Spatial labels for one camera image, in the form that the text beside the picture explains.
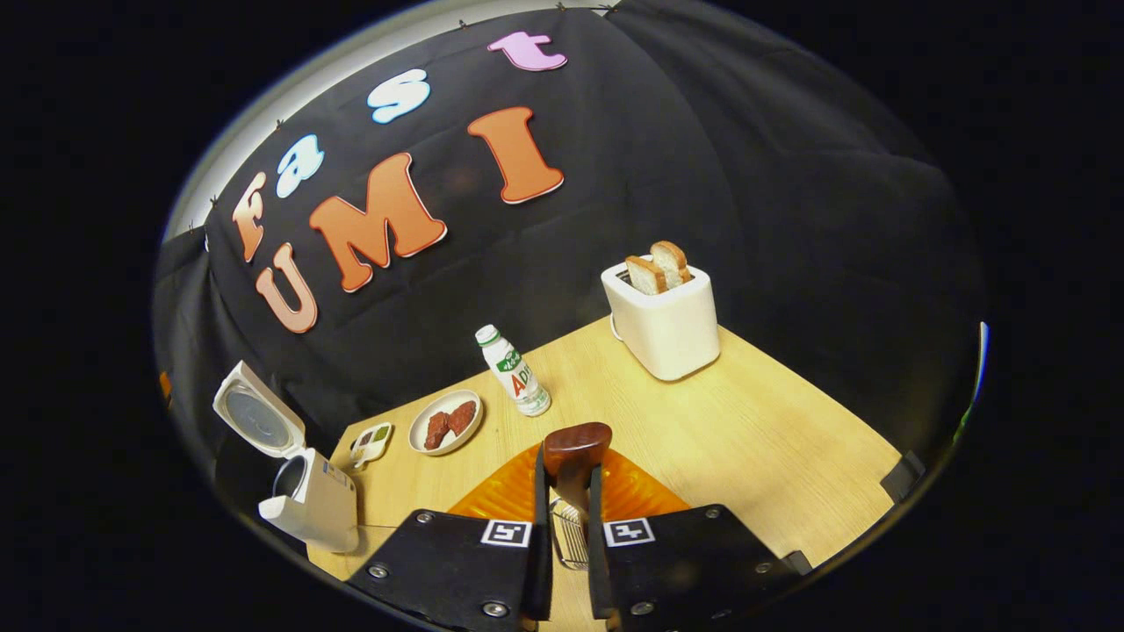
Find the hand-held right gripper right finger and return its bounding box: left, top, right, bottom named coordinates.
left=587, top=443, right=804, bottom=632

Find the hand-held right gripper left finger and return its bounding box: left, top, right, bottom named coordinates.
left=347, top=443, right=554, bottom=632

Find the metal wire chopstick holder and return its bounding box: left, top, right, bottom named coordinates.
left=549, top=496, right=591, bottom=571

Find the brown wooden spoon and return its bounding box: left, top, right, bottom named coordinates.
left=542, top=422, right=614, bottom=519

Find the white round plate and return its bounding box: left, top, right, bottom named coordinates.
left=408, top=389, right=485, bottom=457

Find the white drink bottle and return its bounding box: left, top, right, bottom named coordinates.
left=475, top=324, right=552, bottom=417

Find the white compartment seasoning dish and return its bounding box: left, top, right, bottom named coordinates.
left=349, top=422, right=393, bottom=469

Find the white toaster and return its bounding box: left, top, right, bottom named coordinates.
left=601, top=255, right=721, bottom=382

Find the black backdrop cloth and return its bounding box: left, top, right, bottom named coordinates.
left=154, top=0, right=984, bottom=492

